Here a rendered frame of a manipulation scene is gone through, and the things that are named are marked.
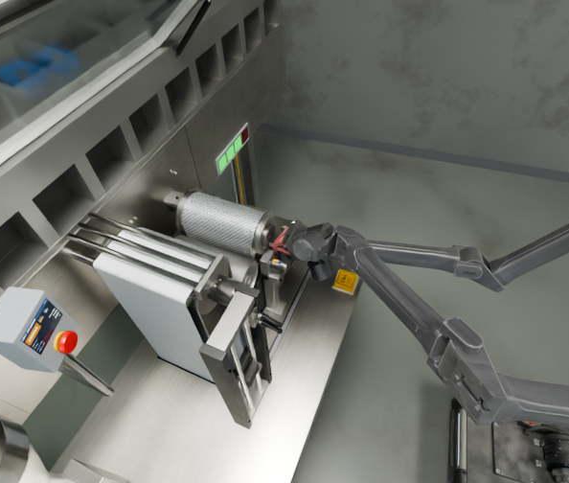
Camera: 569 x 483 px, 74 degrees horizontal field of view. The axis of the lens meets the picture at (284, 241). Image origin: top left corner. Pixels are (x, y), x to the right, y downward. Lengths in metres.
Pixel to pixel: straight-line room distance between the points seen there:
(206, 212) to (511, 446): 1.63
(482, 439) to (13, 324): 1.87
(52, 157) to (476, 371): 0.87
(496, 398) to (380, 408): 1.56
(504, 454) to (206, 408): 1.32
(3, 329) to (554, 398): 0.77
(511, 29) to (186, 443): 2.83
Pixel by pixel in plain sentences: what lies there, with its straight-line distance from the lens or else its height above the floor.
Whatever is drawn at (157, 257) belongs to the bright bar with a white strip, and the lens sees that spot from 0.86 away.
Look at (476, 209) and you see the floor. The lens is 3.18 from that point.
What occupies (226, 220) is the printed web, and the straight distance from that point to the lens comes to 1.08.
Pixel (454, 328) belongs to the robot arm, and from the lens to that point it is 0.73.
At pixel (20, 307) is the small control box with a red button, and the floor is 1.71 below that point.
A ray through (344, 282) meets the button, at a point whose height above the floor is 0.92.
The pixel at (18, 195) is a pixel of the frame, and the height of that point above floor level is 1.60.
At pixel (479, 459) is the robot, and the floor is 0.24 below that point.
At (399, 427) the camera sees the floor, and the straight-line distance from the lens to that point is 2.22.
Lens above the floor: 2.10
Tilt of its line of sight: 52 degrees down
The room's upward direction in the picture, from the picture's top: 2 degrees counter-clockwise
